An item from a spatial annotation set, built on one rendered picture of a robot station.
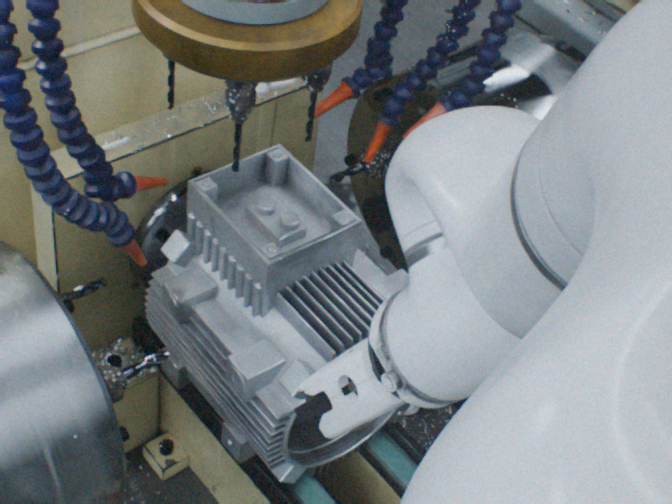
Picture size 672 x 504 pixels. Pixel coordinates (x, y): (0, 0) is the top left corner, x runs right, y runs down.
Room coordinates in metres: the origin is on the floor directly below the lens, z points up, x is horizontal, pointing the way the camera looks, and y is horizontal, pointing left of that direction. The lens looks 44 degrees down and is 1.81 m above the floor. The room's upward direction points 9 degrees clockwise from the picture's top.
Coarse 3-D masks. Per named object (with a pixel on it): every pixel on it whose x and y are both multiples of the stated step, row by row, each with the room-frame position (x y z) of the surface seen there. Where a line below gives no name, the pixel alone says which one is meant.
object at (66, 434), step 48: (0, 240) 0.63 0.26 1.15; (0, 288) 0.57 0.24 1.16; (48, 288) 0.58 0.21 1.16; (0, 336) 0.53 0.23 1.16; (48, 336) 0.54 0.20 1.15; (0, 384) 0.50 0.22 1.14; (48, 384) 0.51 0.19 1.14; (96, 384) 0.53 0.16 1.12; (0, 432) 0.47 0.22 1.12; (48, 432) 0.49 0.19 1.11; (96, 432) 0.50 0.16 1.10; (0, 480) 0.45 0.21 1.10; (48, 480) 0.47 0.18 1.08; (96, 480) 0.49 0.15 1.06
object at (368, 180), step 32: (512, 32) 1.05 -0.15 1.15; (448, 64) 0.97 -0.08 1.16; (512, 64) 0.97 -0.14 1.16; (544, 64) 0.98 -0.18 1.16; (576, 64) 1.00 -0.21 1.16; (384, 96) 0.95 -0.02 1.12; (416, 96) 0.92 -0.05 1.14; (448, 96) 0.90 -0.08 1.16; (480, 96) 0.91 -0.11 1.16; (512, 96) 0.92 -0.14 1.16; (544, 96) 0.94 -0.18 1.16; (352, 128) 0.98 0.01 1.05; (352, 160) 0.97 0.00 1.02; (384, 160) 0.91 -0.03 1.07; (384, 192) 0.93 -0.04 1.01; (384, 224) 0.91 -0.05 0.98; (384, 256) 0.91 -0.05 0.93
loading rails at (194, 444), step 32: (160, 384) 0.73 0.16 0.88; (192, 384) 0.70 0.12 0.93; (160, 416) 0.73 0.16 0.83; (192, 416) 0.69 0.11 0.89; (160, 448) 0.69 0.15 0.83; (192, 448) 0.69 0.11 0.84; (224, 448) 0.65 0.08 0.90; (384, 448) 0.67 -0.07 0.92; (416, 448) 0.66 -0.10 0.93; (224, 480) 0.65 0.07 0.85; (256, 480) 0.62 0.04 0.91; (320, 480) 0.70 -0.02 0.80; (352, 480) 0.67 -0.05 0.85; (384, 480) 0.64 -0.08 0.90
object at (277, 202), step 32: (256, 160) 0.79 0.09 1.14; (288, 160) 0.80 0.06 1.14; (192, 192) 0.74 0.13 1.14; (224, 192) 0.77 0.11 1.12; (256, 192) 0.78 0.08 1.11; (288, 192) 0.78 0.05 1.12; (320, 192) 0.77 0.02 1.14; (192, 224) 0.73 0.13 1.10; (224, 224) 0.70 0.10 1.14; (256, 224) 0.73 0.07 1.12; (288, 224) 0.72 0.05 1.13; (320, 224) 0.75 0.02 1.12; (352, 224) 0.72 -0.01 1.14; (224, 256) 0.70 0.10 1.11; (256, 256) 0.67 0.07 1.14; (288, 256) 0.67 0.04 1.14; (320, 256) 0.70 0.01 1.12; (352, 256) 0.73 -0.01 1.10; (256, 288) 0.66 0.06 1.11
